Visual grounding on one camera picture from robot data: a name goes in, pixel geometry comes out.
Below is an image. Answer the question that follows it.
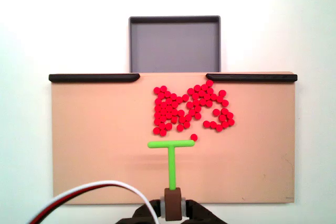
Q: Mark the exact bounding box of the beige plastic board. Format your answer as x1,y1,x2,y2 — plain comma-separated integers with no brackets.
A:
49,71,298,206

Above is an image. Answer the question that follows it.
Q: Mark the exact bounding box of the grey shallow tray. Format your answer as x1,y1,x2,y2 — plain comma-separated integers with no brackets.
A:
128,15,222,74

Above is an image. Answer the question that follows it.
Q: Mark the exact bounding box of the green T pusher brown handle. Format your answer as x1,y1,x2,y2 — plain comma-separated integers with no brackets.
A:
147,140,196,221

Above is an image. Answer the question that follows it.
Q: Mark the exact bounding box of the red black white servo cable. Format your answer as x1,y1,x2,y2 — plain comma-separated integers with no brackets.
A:
31,180,161,224

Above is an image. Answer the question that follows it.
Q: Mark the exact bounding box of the black foam rail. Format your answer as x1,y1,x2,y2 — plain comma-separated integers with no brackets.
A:
206,73,298,83
48,73,141,83

